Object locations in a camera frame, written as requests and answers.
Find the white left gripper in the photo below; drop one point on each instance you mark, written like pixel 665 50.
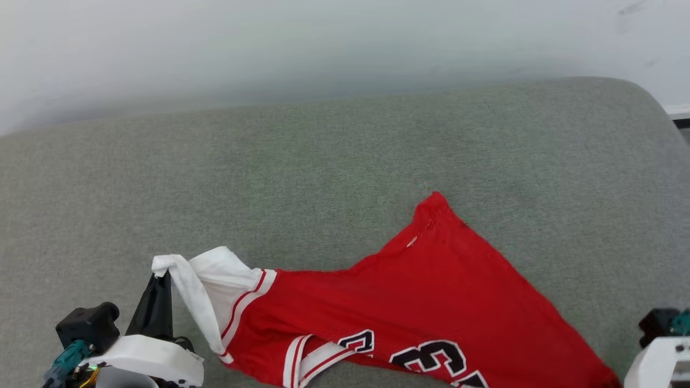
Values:
pixel 153 355

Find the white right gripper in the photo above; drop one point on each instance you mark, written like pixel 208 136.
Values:
pixel 660 366

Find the red basketball jersey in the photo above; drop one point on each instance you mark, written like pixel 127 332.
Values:
pixel 431 302

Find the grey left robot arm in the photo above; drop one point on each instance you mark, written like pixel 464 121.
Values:
pixel 124 378

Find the grey fabric sofa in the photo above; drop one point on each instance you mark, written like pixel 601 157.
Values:
pixel 323 178

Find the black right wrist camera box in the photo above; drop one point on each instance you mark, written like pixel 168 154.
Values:
pixel 657 323

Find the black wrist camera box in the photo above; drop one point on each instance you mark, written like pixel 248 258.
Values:
pixel 89 326
pixel 657 323

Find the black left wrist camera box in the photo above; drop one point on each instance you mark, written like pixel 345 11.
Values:
pixel 89 326

